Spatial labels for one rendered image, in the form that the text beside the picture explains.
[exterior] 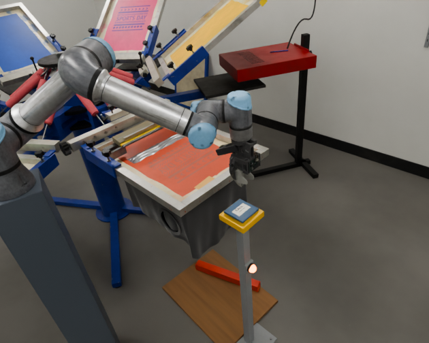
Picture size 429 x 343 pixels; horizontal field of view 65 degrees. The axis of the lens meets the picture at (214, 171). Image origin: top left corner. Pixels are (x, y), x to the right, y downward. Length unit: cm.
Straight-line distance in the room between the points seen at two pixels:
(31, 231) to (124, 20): 237
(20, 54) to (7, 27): 33
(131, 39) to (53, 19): 298
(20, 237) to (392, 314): 195
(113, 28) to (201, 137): 251
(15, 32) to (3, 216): 239
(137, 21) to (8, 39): 108
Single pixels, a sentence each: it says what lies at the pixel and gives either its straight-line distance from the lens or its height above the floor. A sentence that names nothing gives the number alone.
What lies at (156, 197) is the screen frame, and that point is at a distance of 144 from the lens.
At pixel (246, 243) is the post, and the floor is 79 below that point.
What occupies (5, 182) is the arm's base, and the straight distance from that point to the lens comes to 130.
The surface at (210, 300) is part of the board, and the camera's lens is 223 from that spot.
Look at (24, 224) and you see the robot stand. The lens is 137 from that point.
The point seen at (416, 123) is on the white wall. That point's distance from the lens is 324.
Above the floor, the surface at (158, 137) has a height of 96.
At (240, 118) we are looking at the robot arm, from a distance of 106.
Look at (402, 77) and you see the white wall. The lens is 315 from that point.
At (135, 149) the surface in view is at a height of 96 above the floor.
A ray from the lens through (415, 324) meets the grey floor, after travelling 233.
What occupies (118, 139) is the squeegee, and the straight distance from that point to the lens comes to 180.
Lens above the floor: 185
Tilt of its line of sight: 34 degrees down
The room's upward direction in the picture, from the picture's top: 6 degrees counter-clockwise
